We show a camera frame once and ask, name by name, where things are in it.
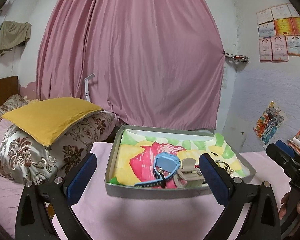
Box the beige plastic hair claw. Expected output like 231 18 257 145
173 158 205 189

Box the blue kids smartwatch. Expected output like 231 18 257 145
134 152 181 189

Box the right hand on handle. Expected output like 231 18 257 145
279 191 300 221

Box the pink bed sheet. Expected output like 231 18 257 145
0 120 290 239

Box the floral brocade pillow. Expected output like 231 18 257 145
0 95 119 184

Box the yellow pillow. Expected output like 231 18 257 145
2 97 103 146

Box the colourful cartoon cloth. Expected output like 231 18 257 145
109 129 250 186

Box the grey shallow cardboard box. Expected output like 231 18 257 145
105 125 256 199

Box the curtain tieback hook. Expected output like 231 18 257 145
224 53 249 63

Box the wooden headboard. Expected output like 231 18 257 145
0 76 19 106

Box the pink curtain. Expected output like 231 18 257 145
36 0 224 130

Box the olive hanging cloth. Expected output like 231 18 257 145
0 21 32 55

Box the colourful cartoon wall sticker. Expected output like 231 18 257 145
253 101 286 146

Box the white window handle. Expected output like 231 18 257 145
84 73 95 102

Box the wall certificates group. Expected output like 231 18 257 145
256 3 300 62

